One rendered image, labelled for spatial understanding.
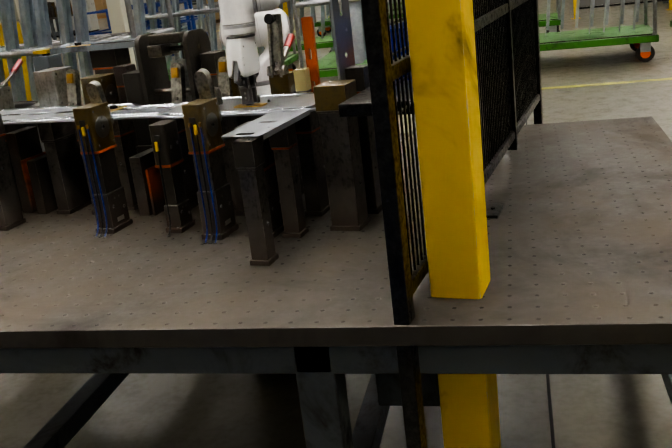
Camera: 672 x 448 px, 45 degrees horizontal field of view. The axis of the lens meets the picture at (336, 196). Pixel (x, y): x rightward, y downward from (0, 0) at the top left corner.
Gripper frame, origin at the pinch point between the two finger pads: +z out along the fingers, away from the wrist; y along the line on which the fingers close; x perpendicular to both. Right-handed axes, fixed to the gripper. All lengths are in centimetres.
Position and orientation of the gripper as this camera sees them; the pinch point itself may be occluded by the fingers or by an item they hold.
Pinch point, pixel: (249, 95)
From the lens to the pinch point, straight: 212.1
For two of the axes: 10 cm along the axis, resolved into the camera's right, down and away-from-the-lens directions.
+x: 9.3, 0.0, -3.7
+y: -3.5, 3.0, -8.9
